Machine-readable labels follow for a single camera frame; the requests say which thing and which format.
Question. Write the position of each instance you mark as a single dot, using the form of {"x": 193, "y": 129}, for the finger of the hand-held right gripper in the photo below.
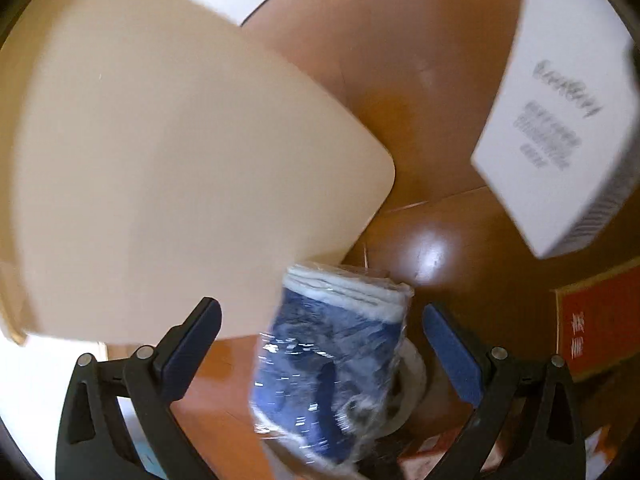
{"x": 634, "y": 67}

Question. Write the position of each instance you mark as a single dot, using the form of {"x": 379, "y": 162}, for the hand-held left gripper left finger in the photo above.
{"x": 187, "y": 355}

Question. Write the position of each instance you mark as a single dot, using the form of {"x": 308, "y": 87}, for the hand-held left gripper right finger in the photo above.
{"x": 452, "y": 355}

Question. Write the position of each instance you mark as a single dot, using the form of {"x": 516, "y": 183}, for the white printed box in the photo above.
{"x": 555, "y": 110}

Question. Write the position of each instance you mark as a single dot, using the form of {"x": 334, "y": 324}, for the blue tissue packet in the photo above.
{"x": 320, "y": 360}

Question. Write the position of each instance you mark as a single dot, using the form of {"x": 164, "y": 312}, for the cream plastic bin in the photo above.
{"x": 165, "y": 170}

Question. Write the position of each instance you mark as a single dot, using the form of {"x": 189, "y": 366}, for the clear tape roll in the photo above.
{"x": 412, "y": 385}

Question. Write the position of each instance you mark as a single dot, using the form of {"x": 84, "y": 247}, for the red cardboard box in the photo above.
{"x": 430, "y": 452}

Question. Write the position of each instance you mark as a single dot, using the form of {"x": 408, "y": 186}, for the red printed box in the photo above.
{"x": 597, "y": 320}

